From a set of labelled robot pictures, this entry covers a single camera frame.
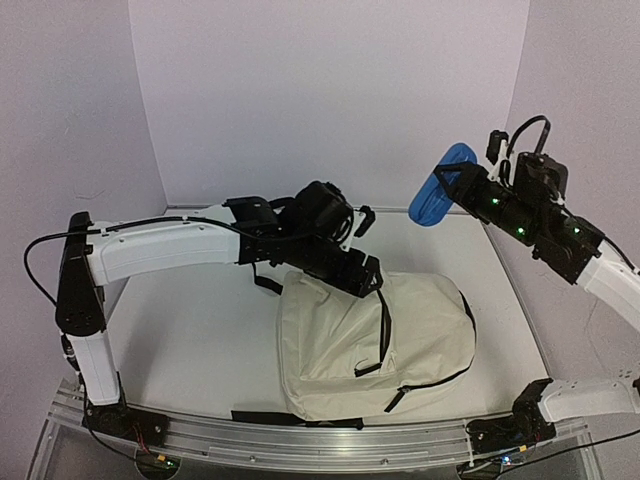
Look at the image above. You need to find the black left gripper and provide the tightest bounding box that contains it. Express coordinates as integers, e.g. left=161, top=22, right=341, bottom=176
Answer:
left=286, top=230, right=382, bottom=298

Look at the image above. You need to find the blue pencil case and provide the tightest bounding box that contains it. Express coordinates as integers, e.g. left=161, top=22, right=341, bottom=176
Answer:
left=408, top=143, right=477, bottom=227

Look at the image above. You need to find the cream white backpack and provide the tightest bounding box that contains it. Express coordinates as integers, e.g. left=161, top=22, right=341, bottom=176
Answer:
left=231, top=271, right=477, bottom=429

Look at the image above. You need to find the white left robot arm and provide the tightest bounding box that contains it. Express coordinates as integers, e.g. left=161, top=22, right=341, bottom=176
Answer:
left=26, top=197, right=383, bottom=435

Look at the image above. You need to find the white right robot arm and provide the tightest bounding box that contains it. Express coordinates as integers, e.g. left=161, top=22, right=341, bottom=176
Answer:
left=434, top=154, right=639, bottom=423

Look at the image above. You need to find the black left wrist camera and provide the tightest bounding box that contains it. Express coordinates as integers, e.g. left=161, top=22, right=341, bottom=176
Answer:
left=281, top=181, right=376, bottom=244

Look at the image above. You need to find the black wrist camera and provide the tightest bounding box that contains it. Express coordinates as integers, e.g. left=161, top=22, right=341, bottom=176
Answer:
left=486, top=114, right=568, bottom=205
left=281, top=181, right=376, bottom=244

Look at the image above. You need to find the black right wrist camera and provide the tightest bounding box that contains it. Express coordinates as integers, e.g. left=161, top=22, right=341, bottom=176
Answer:
left=486, top=114, right=568, bottom=205

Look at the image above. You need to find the aluminium front rail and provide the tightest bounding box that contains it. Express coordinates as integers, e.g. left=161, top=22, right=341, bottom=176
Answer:
left=79, top=402, right=601, bottom=474

